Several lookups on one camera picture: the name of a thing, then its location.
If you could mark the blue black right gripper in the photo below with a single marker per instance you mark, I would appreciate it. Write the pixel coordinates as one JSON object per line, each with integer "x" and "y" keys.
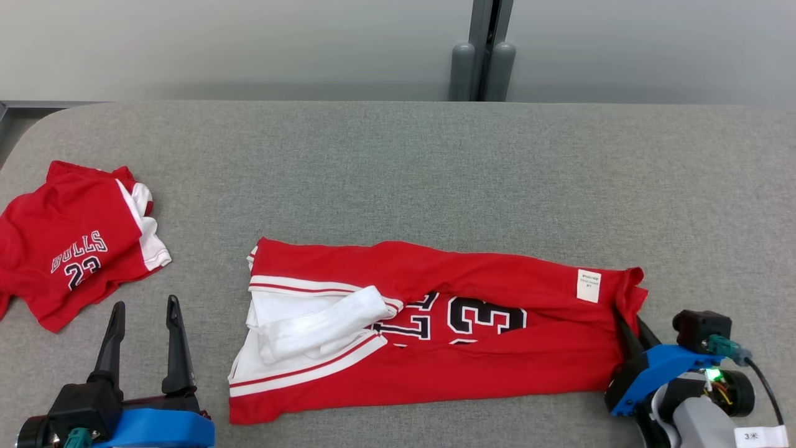
{"x": 647, "y": 373}

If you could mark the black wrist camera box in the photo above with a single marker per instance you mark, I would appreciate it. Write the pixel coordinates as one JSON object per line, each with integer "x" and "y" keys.
{"x": 84, "y": 407}
{"x": 699, "y": 330}

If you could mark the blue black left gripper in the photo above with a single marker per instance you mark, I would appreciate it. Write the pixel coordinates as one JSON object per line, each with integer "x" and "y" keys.
{"x": 161, "y": 429}

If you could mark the grey cylindrical post bumper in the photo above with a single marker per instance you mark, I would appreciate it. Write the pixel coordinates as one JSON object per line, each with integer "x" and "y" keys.
{"x": 501, "y": 74}
{"x": 462, "y": 74}

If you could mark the red Bulls 23 shorts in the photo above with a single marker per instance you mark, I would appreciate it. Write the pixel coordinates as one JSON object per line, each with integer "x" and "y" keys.
{"x": 62, "y": 218}

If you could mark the red white-sleeved 23 jersey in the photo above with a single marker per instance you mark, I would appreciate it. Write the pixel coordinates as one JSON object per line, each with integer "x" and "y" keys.
{"x": 497, "y": 373}

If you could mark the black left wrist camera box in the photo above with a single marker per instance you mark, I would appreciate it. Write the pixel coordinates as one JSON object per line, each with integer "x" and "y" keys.
{"x": 84, "y": 407}

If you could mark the grey metal partition post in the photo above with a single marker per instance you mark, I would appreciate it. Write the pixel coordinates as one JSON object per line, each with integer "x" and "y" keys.
{"x": 480, "y": 37}

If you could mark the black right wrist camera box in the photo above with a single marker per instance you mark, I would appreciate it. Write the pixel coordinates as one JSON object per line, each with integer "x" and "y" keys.
{"x": 699, "y": 330}

